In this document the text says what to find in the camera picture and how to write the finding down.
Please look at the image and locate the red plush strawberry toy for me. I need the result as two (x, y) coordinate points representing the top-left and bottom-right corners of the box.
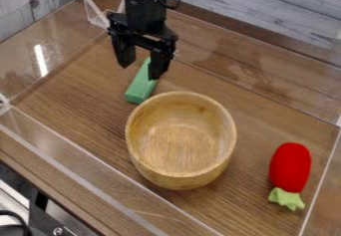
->
(267, 142), (311, 211)

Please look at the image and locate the brown wooden bowl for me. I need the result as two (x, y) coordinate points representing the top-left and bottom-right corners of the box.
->
(126, 92), (237, 190)

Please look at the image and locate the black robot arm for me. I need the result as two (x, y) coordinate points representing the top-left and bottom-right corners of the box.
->
(107, 0), (178, 80)

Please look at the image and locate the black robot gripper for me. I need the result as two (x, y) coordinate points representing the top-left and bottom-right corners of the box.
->
(107, 0), (178, 80)

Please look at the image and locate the clear acrylic corner bracket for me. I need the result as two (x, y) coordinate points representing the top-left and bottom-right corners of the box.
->
(84, 0), (126, 30)

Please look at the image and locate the green rectangular block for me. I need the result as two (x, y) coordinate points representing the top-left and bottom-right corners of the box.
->
(124, 58), (158, 104)

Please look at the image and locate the black metal table bracket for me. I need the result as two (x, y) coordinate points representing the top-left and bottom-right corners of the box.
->
(28, 191), (77, 236)

